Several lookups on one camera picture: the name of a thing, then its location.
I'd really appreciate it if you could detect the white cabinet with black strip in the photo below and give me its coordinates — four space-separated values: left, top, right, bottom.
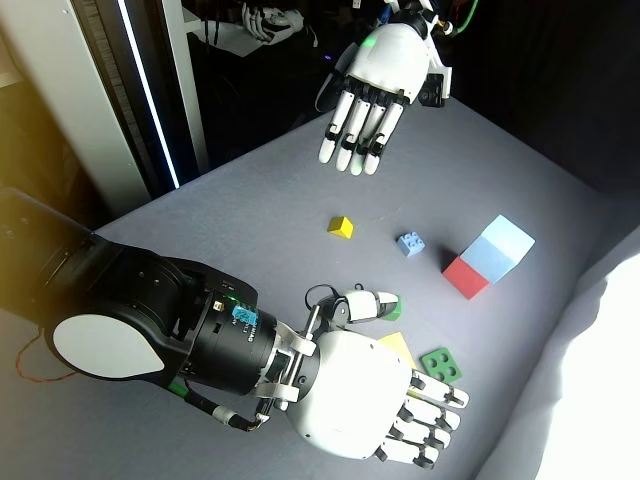
0 0 210 204

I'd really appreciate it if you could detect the large light blue cube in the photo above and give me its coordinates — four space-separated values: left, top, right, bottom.
459 214 536 285

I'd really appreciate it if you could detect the small yellow block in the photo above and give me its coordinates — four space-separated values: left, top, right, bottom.
326 215 355 240

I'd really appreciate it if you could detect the spare white robot hand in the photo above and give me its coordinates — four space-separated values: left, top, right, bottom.
241 2 305 46

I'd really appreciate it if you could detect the small blue studded brick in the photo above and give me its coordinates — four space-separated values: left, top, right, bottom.
396 232 427 258

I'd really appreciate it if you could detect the white shelf board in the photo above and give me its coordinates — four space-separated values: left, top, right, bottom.
182 4 266 57

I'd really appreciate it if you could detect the green lego brick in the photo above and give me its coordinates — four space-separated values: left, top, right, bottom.
418 346 464 384

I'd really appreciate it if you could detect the grey table cloth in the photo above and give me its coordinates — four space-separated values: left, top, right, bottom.
0 92 640 480

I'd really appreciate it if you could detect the green rectangular block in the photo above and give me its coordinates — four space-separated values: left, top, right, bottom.
382 294 404 322

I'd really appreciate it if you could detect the large yellow cube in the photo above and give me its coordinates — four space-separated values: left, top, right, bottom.
377 331 418 371

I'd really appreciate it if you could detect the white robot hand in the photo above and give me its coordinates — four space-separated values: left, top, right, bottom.
286 287 472 471
314 23 435 177

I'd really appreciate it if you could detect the large red cube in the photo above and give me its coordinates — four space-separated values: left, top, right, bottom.
441 255 490 301

